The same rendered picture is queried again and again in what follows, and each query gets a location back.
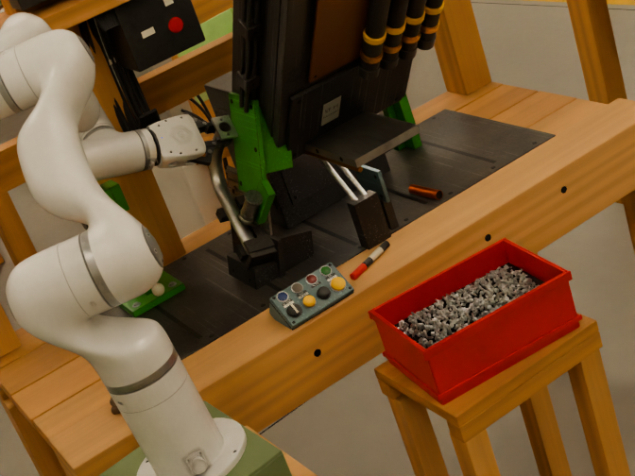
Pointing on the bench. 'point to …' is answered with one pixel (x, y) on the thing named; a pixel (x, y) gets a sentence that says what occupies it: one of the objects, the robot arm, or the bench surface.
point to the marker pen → (369, 260)
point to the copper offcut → (425, 192)
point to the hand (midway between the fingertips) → (218, 134)
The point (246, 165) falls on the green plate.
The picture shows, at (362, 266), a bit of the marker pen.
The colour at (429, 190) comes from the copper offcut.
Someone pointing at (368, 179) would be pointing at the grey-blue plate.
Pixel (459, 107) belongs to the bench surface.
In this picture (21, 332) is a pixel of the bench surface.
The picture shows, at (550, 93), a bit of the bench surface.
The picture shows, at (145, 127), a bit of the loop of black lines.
